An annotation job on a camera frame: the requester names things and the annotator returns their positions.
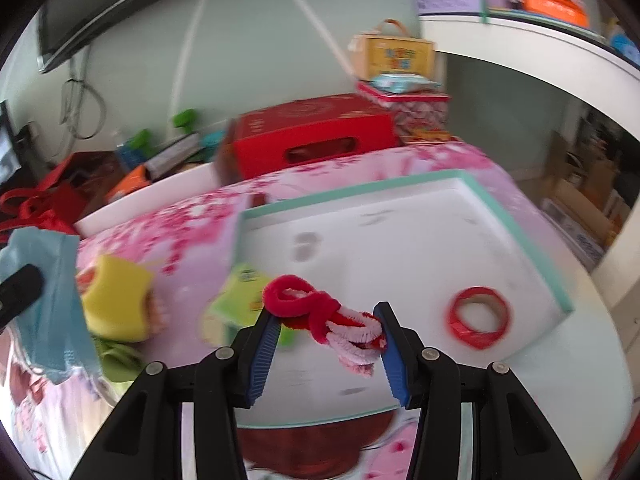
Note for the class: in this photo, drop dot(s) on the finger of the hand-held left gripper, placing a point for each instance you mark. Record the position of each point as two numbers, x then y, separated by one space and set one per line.
20 287

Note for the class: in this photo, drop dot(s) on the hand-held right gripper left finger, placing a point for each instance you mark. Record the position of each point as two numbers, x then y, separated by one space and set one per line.
262 355

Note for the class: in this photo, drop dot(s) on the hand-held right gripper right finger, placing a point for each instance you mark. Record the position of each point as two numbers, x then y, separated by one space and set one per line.
395 360

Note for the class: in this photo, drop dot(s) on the blue face mask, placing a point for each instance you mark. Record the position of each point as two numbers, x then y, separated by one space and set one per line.
55 310

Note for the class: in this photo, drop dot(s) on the green tissue pack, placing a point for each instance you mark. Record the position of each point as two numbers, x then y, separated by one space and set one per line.
235 305

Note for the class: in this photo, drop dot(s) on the red and white pipe cleaners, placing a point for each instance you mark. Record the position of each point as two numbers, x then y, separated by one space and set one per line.
320 310

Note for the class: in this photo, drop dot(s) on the yellow sponge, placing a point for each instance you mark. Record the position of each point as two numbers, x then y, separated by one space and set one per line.
117 300

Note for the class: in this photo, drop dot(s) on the green cloth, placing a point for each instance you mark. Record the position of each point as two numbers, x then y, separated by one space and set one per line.
117 360

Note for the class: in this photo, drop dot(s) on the white tray with teal rim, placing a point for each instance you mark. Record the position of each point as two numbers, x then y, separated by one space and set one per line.
375 240

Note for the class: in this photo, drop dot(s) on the red tape roll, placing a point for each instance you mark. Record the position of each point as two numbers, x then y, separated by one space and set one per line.
457 327

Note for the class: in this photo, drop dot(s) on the dark red open box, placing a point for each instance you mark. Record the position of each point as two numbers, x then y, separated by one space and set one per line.
90 175

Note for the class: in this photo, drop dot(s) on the pink floral printed blanket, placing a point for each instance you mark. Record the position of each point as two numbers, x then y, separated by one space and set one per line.
190 240

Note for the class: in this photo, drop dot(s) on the black monitor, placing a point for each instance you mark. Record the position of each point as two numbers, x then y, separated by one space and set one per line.
7 145

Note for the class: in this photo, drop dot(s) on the orange box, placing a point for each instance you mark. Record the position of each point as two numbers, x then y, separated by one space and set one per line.
127 185

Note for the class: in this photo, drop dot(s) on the green dumbbell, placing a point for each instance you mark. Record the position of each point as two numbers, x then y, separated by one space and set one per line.
137 145
183 119

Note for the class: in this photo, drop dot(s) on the black and grey box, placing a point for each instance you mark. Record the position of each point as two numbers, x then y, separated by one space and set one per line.
172 157

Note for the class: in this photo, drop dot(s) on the teal box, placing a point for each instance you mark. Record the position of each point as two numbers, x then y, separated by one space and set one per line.
214 144

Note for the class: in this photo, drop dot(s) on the red and yellow packet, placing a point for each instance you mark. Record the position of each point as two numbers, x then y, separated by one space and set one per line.
427 136

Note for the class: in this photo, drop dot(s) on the red cardboard box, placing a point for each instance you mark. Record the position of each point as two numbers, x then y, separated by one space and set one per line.
310 125

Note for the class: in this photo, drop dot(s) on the cardboard boxes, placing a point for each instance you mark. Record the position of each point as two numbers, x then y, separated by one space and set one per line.
580 200

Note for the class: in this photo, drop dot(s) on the red patterned tin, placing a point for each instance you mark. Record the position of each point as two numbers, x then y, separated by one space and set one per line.
420 112

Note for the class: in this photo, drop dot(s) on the wet wipes pack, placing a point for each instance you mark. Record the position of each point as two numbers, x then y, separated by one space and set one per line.
405 82

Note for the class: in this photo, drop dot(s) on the white shelf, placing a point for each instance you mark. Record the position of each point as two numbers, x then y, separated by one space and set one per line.
525 35

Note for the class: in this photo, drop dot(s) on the wall television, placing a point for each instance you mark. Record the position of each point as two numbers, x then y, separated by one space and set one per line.
65 35

